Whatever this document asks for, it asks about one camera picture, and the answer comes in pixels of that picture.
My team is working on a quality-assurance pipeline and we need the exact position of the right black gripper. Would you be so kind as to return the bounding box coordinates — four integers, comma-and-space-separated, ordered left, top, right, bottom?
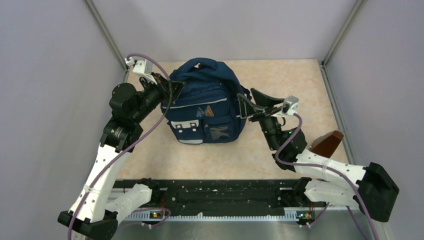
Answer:
238, 88, 286, 151

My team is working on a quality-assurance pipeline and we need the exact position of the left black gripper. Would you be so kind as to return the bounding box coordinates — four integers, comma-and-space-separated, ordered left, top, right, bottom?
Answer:
131, 71, 186, 123

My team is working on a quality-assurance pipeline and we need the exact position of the navy blue backpack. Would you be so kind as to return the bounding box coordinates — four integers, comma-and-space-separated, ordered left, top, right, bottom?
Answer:
161, 57, 252, 145

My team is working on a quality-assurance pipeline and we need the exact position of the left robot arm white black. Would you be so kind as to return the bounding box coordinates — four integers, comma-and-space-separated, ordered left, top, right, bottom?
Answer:
57, 73, 186, 240

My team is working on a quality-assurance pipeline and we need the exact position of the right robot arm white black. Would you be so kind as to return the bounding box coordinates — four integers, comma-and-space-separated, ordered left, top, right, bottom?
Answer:
237, 88, 400, 223

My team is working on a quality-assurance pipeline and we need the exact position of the orange triangle in mesh pocket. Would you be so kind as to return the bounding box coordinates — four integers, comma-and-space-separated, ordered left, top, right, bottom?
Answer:
204, 105, 215, 117

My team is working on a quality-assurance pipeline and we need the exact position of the brown leather case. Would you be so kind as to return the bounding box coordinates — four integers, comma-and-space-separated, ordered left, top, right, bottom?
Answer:
309, 130, 344, 158

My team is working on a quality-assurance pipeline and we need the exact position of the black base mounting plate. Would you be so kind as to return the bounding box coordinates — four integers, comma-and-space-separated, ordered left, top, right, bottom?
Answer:
122, 178, 327, 218

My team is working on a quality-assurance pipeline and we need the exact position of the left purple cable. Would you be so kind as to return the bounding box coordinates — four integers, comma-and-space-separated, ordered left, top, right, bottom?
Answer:
66, 52, 173, 240

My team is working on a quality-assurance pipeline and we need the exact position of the purple cable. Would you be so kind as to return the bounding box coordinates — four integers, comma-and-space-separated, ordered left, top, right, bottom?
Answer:
274, 113, 380, 240
66, 52, 173, 240

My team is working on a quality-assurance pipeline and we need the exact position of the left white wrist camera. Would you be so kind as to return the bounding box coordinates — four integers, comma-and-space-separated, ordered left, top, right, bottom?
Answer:
125, 56, 158, 85

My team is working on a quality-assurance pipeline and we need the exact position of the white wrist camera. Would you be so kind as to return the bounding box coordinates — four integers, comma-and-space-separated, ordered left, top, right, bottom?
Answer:
125, 56, 158, 85
282, 95, 299, 116

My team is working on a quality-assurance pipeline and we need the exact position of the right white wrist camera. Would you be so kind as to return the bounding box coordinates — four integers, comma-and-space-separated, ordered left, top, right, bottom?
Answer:
282, 95, 299, 116

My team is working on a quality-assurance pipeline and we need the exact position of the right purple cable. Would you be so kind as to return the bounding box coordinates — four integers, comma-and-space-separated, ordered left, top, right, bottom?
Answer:
274, 113, 380, 240

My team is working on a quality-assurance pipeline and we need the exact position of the aluminium frame rail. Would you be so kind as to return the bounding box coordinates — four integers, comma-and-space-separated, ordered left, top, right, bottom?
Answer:
71, 187, 395, 240

